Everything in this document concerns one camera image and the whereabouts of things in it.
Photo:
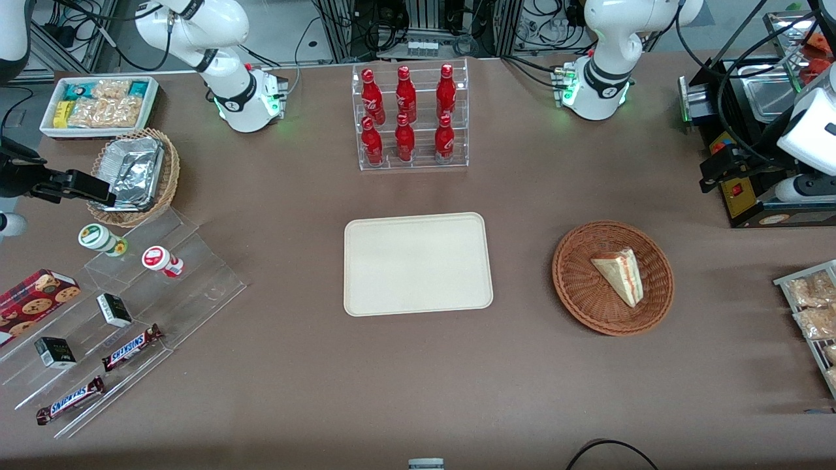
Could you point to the triangular sandwich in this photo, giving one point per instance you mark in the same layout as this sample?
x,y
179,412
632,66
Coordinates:
x,y
619,274

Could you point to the tan wicker basket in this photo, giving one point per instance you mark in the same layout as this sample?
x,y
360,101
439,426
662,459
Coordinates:
x,y
168,176

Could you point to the white power strip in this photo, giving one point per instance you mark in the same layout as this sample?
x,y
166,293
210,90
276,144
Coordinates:
x,y
426,47

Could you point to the small grey object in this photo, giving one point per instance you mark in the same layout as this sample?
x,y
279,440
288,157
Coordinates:
x,y
426,464

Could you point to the red cookie box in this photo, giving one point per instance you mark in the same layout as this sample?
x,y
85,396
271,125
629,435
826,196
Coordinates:
x,y
32,301

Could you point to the black machine with yellow panel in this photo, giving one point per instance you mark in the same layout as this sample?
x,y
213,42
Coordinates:
x,y
748,202

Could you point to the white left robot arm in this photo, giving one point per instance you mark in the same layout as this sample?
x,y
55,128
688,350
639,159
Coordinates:
x,y
610,39

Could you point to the steel tray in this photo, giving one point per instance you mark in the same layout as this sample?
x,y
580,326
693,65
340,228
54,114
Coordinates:
x,y
771,98

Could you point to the red cola bottle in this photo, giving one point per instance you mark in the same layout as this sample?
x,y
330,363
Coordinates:
x,y
372,96
446,91
445,140
405,93
372,142
405,140

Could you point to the round brown wicker basket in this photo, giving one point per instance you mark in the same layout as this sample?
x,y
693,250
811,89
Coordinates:
x,y
581,287

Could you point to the clear acrylic step display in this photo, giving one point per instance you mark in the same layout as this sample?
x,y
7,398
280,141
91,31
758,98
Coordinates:
x,y
196,281

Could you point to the green lid yogurt cup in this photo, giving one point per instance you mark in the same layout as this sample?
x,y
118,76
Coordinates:
x,y
98,237

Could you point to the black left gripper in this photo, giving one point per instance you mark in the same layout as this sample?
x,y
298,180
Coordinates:
x,y
749,161

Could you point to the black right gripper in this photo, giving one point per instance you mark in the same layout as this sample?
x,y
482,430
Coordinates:
x,y
14,179

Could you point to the red lid yogurt cup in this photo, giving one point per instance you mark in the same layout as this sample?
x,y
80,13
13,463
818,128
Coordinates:
x,y
159,259

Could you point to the cream plastic tray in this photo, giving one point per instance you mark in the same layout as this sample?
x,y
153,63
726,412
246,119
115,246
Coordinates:
x,y
418,264

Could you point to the snickers chocolate bar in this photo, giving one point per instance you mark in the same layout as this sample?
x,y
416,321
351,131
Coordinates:
x,y
132,348
70,401

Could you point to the aluminium foil container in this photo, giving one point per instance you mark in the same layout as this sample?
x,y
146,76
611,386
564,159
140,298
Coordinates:
x,y
134,171

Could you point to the clear bag of crackers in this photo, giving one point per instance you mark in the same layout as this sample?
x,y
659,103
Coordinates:
x,y
111,89
104,113

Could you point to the clear bag of rice snack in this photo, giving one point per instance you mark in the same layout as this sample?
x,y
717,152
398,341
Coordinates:
x,y
831,354
832,380
818,323
812,291

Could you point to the clear acrylic bottle rack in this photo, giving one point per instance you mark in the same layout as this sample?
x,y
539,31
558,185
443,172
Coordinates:
x,y
424,166

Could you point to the white rectangular snack bin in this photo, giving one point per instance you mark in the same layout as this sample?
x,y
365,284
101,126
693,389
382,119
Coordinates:
x,y
151,98

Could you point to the yellow snack packet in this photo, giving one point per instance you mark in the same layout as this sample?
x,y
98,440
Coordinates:
x,y
62,114

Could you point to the teal snack packet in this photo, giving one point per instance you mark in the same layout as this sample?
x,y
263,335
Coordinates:
x,y
138,88
76,91

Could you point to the small black box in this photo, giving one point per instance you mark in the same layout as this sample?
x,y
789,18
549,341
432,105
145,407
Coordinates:
x,y
55,353
115,311

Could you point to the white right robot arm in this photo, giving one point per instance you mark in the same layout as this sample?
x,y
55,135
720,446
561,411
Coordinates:
x,y
222,32

